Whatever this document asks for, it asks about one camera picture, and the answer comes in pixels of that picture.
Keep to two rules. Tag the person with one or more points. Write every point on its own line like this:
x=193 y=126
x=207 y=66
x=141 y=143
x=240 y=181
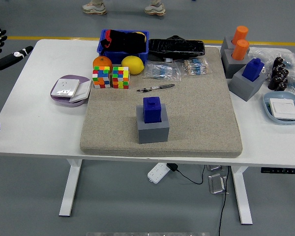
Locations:
x=94 y=8

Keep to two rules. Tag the white power strip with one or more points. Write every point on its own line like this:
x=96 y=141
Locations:
x=157 y=172

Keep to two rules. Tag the orange fruit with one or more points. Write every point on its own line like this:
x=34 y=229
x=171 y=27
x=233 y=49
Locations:
x=102 y=61

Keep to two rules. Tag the white table leg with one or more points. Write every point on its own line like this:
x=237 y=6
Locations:
x=70 y=186
x=242 y=196

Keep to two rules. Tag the black table control panel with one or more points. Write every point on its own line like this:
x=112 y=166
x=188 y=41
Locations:
x=280 y=170

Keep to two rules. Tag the grey-brown mat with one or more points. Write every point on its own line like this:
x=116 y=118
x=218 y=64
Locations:
x=199 y=118

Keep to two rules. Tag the orange cylinder seal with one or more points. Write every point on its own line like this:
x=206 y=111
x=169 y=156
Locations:
x=241 y=33
x=240 y=50

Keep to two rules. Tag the blue square seal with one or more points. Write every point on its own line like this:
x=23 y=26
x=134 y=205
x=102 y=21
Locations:
x=152 y=110
x=252 y=70

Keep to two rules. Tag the colourful puzzle cube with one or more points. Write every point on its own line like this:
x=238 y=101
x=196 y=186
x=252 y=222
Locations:
x=123 y=79
x=101 y=77

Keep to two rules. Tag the metal bracket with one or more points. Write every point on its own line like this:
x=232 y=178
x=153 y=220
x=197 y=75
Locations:
x=215 y=168
x=217 y=184

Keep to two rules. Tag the black capacitor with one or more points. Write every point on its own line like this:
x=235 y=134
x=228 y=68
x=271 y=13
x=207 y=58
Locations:
x=278 y=62
x=276 y=71
x=282 y=86
x=284 y=73
x=274 y=83

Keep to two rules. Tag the light blue tray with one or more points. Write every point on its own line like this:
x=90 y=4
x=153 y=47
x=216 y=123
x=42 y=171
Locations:
x=280 y=94

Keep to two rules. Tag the black plastic-wrapped part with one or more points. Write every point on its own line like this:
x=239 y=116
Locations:
x=177 y=48

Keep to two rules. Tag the bag of brown resistors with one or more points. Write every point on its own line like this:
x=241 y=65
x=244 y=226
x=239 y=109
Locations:
x=194 y=67

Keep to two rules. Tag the black cloth with red trim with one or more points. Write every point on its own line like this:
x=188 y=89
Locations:
x=127 y=41

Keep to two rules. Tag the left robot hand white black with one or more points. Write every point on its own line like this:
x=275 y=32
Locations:
x=12 y=57

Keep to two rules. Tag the white wall socket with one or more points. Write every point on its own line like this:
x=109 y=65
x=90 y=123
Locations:
x=64 y=87

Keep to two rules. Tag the black pen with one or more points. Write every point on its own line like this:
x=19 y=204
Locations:
x=162 y=86

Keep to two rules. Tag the yellow item in bin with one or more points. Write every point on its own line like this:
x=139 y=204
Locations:
x=144 y=37

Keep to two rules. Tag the blue plastic bin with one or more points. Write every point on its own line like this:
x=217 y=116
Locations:
x=113 y=57

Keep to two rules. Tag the bag of blue resistors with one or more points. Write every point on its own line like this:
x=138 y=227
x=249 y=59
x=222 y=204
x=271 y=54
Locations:
x=162 y=71

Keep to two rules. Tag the white switch panel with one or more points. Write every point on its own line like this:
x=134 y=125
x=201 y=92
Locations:
x=83 y=92
x=284 y=108

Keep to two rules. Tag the purple tray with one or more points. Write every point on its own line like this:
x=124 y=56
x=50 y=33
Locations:
x=61 y=102

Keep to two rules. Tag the yellow lemon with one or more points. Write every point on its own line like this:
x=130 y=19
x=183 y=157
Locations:
x=132 y=64

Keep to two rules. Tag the grey seal holder box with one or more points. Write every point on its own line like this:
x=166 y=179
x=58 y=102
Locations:
x=226 y=44
x=152 y=134
x=243 y=87
x=232 y=66

